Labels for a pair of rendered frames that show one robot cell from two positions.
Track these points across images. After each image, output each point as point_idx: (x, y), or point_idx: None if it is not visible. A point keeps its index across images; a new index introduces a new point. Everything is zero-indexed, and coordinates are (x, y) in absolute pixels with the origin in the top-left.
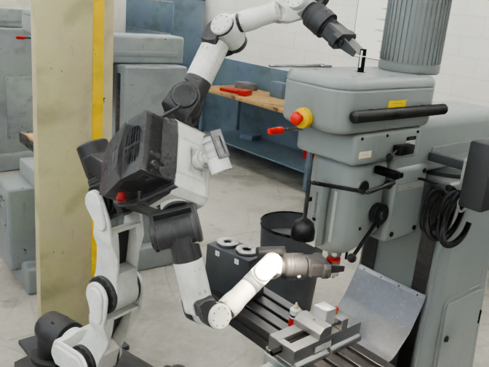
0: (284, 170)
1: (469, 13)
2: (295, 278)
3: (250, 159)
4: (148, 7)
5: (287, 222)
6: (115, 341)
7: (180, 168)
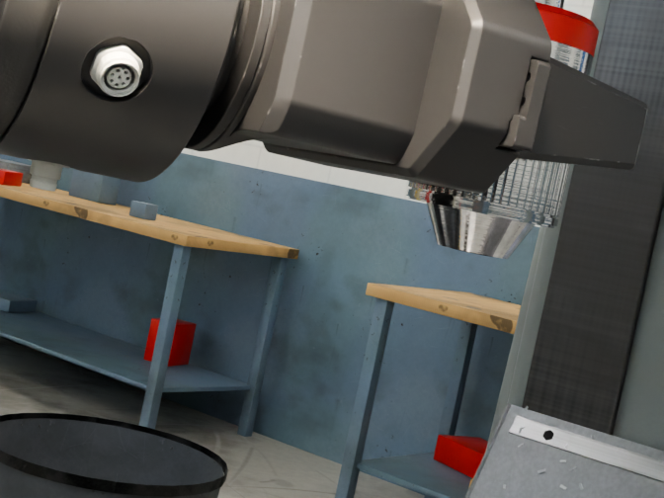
0: (92, 393)
1: (593, 1)
2: (66, 101)
3: (0, 361)
4: None
5: (83, 456)
6: None
7: None
